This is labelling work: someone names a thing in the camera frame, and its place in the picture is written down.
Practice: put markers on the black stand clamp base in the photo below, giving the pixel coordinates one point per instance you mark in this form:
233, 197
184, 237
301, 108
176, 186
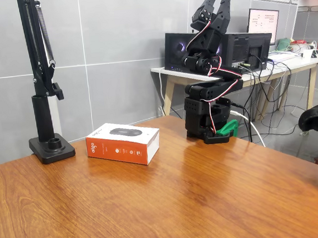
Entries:
43, 120

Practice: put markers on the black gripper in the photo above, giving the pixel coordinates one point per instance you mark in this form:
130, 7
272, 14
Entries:
214, 19

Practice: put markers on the computer monitor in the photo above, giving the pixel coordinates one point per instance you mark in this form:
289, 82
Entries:
264, 20

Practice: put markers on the black computer case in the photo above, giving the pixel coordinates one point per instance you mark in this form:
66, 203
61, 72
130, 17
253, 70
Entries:
242, 50

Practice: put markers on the green plastic table clamp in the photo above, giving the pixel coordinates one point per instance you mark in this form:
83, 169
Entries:
228, 128

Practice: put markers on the white orange mouse box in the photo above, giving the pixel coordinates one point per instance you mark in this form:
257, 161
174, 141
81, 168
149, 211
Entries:
114, 153

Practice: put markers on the stack of papers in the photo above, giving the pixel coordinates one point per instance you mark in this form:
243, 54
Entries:
281, 56

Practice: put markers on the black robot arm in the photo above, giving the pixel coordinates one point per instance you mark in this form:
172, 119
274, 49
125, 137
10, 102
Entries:
203, 112

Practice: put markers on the flat red packet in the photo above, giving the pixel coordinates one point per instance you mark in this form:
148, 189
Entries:
298, 41

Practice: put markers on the green bag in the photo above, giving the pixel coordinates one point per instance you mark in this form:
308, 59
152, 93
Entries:
284, 45

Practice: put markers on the white table with wooden legs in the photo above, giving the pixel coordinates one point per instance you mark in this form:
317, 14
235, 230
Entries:
172, 74

